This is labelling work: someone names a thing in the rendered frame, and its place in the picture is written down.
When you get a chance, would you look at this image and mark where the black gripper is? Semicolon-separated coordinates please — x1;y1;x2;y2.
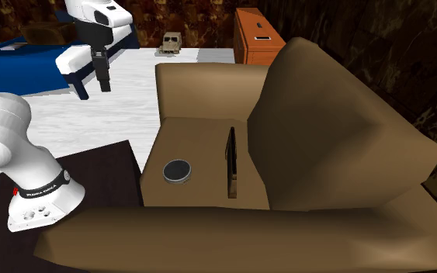
75;21;114;93

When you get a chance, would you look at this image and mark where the brown sofa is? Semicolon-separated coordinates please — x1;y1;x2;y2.
33;36;437;273

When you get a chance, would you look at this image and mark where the brown pillow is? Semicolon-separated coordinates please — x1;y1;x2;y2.
19;21;78;46

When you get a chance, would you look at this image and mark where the blue and white bed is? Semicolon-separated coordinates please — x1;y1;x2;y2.
0;9;140;101

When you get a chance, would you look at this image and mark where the beige toy truck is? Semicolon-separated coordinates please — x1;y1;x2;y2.
158;31;183;56

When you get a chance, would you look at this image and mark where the dark robot stand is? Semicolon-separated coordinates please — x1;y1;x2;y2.
0;139;144;273

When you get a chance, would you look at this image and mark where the flat grey book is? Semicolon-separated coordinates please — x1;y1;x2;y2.
0;41;29;52

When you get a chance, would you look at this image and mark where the black round disc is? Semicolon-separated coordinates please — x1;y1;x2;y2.
162;158;192;185

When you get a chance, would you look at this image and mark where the orange chest of drawers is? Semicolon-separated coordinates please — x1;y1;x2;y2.
233;7;287;67

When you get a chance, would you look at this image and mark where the thin black tablet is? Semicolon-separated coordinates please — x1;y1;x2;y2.
224;126;239;200

